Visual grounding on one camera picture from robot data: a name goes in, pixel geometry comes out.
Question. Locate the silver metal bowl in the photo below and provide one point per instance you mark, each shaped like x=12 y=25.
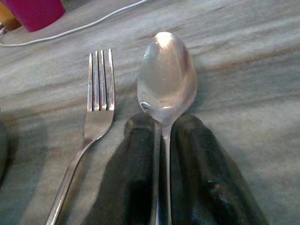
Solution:
x=2 y=145

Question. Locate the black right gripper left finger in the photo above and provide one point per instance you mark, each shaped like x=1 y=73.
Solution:
x=133 y=173

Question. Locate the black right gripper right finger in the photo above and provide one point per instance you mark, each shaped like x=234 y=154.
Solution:
x=206 y=175

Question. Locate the silver metal fork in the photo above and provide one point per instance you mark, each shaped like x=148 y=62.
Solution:
x=97 y=112

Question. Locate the orange juice bottle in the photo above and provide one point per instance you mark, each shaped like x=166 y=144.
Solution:
x=8 y=20

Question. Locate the silver metal spoon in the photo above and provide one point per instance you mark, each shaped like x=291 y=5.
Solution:
x=166 y=79

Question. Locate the magenta plastic cup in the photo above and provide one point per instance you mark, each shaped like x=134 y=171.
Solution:
x=32 y=11

